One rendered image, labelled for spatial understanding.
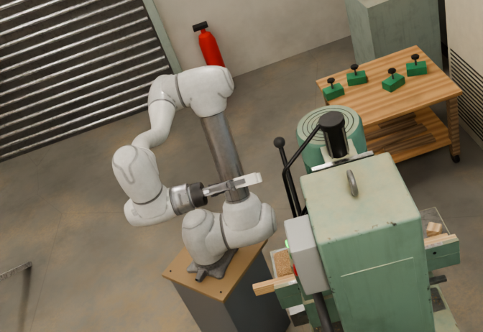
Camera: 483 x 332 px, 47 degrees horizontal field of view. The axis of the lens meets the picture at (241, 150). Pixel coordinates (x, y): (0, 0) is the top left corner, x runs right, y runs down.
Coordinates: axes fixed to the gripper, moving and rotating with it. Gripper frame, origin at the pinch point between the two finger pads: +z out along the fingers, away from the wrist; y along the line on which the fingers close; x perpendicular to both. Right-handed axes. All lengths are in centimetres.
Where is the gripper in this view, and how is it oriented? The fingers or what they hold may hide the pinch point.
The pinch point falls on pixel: (255, 177)
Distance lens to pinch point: 167.0
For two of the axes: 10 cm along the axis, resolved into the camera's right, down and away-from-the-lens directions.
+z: 9.5, -2.8, -1.0
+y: -1.2, -0.4, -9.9
